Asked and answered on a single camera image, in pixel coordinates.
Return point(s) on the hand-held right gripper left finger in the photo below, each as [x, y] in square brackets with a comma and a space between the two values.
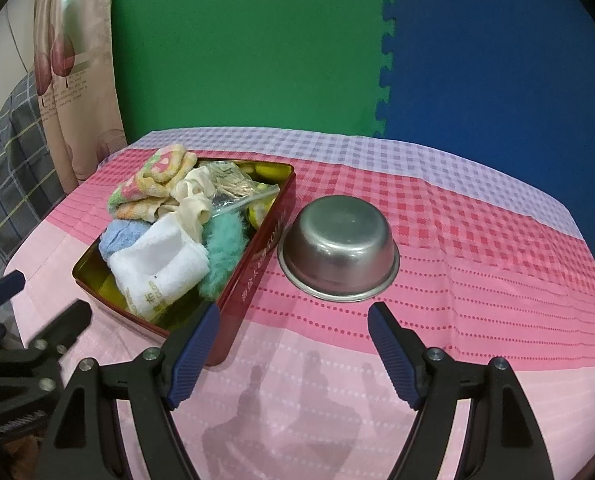
[192, 355]

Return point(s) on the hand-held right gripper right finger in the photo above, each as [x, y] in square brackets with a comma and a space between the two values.
[395, 355]

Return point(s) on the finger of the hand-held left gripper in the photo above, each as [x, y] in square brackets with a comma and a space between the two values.
[67, 325]
[2, 286]

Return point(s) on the red tin box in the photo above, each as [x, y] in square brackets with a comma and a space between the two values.
[257, 280]

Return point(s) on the white towel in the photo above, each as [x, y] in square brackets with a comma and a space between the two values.
[157, 260]

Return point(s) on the light blue towel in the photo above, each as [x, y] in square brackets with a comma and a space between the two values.
[122, 237]

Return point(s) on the teal fluffy scrunchie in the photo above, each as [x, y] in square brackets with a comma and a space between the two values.
[222, 250]

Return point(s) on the cream scrunchie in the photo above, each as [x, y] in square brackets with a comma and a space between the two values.
[192, 200]

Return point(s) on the striped dotted towel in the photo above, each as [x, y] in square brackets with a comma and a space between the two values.
[147, 180]

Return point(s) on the bag of cotton swabs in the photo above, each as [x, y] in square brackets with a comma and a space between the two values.
[232, 185]

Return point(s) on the pink checked tablecloth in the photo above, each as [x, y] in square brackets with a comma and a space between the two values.
[477, 285]

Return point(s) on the steel bowl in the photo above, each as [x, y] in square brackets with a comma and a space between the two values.
[337, 245]

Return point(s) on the grey plaid cloth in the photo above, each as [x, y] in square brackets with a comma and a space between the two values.
[12, 160]

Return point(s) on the pink patterned curtain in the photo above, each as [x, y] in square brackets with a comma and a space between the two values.
[77, 110]

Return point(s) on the blue foam mat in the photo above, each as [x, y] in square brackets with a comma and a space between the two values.
[502, 60]

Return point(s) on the green foam mat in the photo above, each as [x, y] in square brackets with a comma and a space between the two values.
[252, 45]

